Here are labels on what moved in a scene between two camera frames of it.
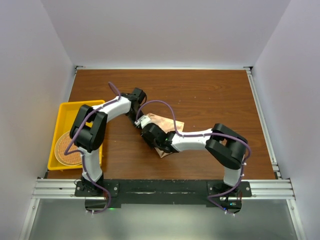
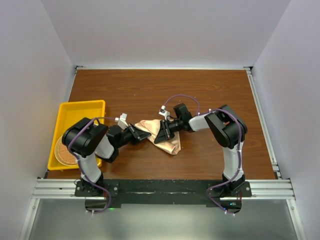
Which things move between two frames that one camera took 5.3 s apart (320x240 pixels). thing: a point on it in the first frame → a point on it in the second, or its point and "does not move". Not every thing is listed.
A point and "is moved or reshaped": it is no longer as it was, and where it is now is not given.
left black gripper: x=133 y=122 → x=135 y=131
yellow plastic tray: x=65 y=116 does not move
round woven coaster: x=73 y=159 does not move
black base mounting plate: x=162 y=192 does not move
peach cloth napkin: x=168 y=125 is moved or reshaped
